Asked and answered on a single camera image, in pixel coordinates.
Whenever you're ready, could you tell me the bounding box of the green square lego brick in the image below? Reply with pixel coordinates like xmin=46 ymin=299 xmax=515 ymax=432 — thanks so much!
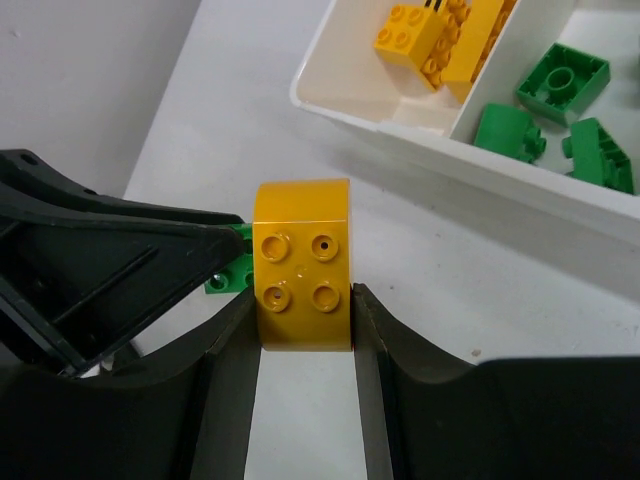
xmin=204 ymin=224 xmax=254 ymax=295
xmin=473 ymin=103 xmax=547 ymax=164

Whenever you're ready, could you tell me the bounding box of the yellow striped lego brick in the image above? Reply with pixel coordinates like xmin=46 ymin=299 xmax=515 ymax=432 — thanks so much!
xmin=420 ymin=1 xmax=516 ymax=103

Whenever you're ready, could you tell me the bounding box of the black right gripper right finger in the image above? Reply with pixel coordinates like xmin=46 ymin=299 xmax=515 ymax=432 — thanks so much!
xmin=352 ymin=284 xmax=639 ymax=479

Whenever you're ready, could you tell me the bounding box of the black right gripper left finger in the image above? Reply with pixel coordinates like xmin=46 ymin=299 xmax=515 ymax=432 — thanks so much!
xmin=1 ymin=290 xmax=261 ymax=479

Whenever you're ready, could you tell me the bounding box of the white divided plastic container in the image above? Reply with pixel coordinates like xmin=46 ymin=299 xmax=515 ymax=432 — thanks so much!
xmin=290 ymin=1 xmax=639 ymax=244

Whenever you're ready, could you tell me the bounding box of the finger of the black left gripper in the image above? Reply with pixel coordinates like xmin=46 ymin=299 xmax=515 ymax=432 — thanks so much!
xmin=1 ymin=149 xmax=244 ymax=376
xmin=0 ymin=221 xmax=22 ymax=240

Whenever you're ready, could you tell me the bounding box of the yellow curved lego brick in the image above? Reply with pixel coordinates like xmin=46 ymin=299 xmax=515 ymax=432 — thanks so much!
xmin=252 ymin=179 xmax=352 ymax=352

